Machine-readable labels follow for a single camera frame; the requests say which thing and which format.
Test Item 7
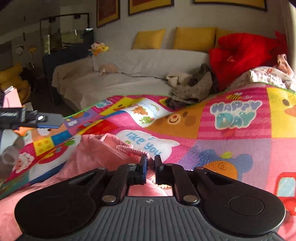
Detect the red plush blanket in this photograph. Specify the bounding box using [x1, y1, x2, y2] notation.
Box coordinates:
[209, 31, 289, 92]

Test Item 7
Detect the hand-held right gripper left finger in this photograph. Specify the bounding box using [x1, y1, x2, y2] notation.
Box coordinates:
[76, 154, 148, 206]

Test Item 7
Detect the yellow bean bag chair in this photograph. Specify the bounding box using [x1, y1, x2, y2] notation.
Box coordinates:
[0, 63, 31, 103]

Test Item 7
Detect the small beige plush toy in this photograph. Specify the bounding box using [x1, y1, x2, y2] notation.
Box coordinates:
[99, 63, 118, 76]

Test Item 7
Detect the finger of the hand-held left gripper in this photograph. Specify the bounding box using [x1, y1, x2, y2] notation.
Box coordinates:
[25, 110, 64, 129]

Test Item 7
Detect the pile of grey brown clothes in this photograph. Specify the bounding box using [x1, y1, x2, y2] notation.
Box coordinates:
[166, 63, 219, 108]

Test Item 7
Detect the sofa with white cover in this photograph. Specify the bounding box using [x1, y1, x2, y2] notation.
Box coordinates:
[51, 48, 221, 112]

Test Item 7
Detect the yellow plush toy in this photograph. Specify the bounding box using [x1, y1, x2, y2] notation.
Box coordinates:
[88, 42, 109, 57]

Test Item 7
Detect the person's left hand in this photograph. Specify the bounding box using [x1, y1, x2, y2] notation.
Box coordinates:
[1, 136, 25, 172]

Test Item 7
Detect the pink ribbed garment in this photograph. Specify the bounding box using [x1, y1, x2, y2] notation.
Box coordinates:
[0, 133, 176, 241]

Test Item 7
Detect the colourful printed play mat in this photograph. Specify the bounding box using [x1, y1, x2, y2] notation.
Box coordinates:
[0, 82, 296, 241]

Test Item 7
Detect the pink floral clothing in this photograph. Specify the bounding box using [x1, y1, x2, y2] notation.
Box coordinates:
[249, 53, 296, 90]

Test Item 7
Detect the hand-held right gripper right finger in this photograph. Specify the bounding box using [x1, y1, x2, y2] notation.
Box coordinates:
[154, 154, 223, 206]

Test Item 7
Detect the pink paper bag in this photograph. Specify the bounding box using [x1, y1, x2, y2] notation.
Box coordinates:
[2, 86, 23, 108]

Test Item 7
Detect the glass fish tank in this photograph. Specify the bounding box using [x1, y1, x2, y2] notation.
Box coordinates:
[40, 13, 94, 55]

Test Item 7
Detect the yellow cushion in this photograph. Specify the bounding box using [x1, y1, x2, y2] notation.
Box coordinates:
[215, 27, 234, 48]
[173, 26, 217, 53]
[132, 29, 167, 50]

